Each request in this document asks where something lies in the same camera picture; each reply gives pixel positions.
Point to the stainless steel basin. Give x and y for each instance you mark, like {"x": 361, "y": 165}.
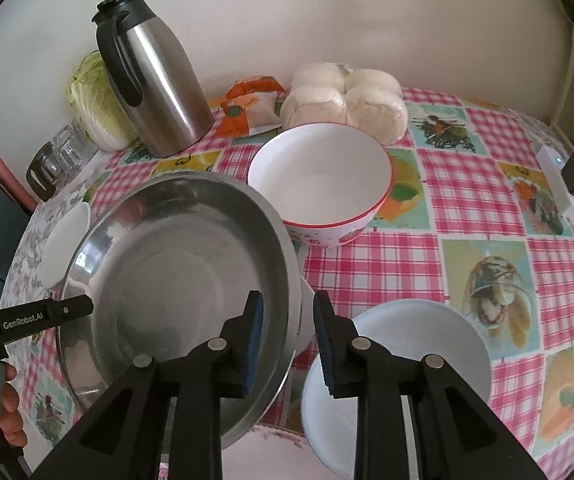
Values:
{"x": 167, "y": 270}

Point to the clear glass cup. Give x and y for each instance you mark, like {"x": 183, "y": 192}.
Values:
{"x": 69, "y": 152}
{"x": 84, "y": 137}

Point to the white bowl with floral print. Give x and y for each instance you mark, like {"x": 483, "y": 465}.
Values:
{"x": 417, "y": 330}

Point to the stainless steel thermos jug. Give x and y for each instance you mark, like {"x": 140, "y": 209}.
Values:
{"x": 167, "y": 80}

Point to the bag of white steamed buns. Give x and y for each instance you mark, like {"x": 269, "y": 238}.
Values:
{"x": 347, "y": 105}

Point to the napa cabbage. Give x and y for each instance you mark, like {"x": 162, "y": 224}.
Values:
{"x": 92, "y": 105}

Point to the white power strip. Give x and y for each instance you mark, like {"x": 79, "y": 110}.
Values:
{"x": 559, "y": 185}

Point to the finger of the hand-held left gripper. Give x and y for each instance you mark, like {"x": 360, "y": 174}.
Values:
{"x": 72, "y": 308}

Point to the orange snack packet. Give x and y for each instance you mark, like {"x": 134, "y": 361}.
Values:
{"x": 254, "y": 84}
{"x": 247, "y": 115}

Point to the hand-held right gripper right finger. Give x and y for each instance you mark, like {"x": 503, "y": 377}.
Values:
{"x": 324, "y": 345}

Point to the red-rimmed strawberry print bowl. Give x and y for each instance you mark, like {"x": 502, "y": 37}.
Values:
{"x": 327, "y": 185}

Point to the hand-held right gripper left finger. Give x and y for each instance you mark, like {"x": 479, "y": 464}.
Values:
{"x": 254, "y": 345}

